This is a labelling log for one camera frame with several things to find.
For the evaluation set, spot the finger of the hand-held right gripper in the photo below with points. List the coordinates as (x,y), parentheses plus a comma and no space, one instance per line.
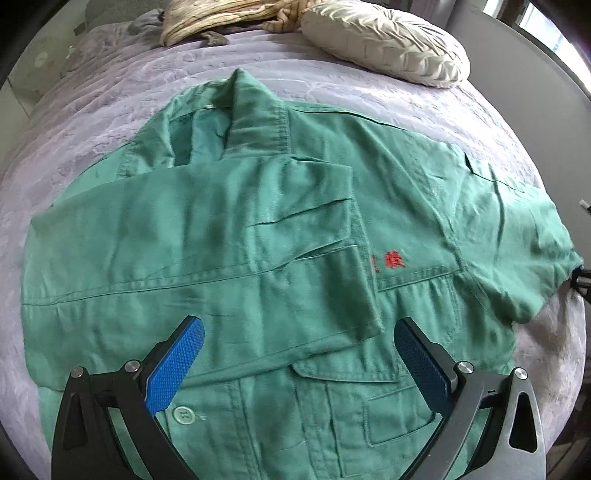
(582,282)

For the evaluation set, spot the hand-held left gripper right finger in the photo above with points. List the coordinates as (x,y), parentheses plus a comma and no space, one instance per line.
(422,364)

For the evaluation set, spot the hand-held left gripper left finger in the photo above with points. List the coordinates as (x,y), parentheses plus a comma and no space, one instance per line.
(178,360)

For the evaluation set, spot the green work jacket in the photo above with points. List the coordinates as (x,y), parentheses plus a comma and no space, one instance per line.
(258,258)

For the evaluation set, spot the purple plush blanket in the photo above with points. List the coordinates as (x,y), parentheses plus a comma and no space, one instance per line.
(115,101)

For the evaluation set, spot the window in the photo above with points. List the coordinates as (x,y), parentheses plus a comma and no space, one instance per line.
(542,18)

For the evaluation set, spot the cream pleated pillow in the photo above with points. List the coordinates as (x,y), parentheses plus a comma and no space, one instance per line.
(392,44)

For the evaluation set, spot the white round fan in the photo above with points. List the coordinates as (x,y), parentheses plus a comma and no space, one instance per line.
(42,60)

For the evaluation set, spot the grey crumpled cloth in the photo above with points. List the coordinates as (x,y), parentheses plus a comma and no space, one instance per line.
(152,21)

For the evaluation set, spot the beige striped cloth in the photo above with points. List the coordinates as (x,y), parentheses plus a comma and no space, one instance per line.
(207,18)

